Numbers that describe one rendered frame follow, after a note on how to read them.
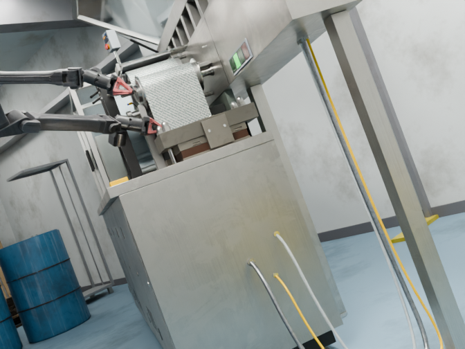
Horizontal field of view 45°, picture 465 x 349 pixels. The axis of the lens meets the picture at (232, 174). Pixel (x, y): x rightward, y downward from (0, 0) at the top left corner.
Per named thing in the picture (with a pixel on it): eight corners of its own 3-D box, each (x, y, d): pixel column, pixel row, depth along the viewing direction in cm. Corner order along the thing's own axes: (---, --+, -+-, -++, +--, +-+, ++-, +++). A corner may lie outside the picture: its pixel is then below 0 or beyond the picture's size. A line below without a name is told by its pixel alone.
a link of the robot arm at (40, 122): (24, 119, 189) (7, 106, 195) (20, 135, 190) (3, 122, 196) (122, 122, 223) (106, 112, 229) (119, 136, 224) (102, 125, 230)
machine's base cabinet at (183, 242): (139, 317, 444) (101, 215, 444) (214, 285, 461) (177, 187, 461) (201, 423, 201) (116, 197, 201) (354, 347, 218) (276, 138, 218)
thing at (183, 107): (162, 143, 234) (147, 101, 233) (214, 125, 240) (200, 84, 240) (163, 143, 233) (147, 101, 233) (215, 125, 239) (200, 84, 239)
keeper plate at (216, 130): (210, 149, 217) (200, 122, 217) (233, 140, 220) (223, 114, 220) (211, 148, 215) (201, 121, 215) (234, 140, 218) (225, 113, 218)
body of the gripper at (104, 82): (111, 88, 232) (93, 82, 231) (111, 95, 242) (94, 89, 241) (115, 74, 233) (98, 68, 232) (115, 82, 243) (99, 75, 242)
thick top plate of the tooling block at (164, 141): (159, 154, 229) (153, 140, 229) (248, 123, 239) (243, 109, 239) (164, 149, 213) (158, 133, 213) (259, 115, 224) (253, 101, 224)
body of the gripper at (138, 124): (146, 131, 227) (127, 129, 225) (143, 136, 237) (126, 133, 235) (148, 115, 228) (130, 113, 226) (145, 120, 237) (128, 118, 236)
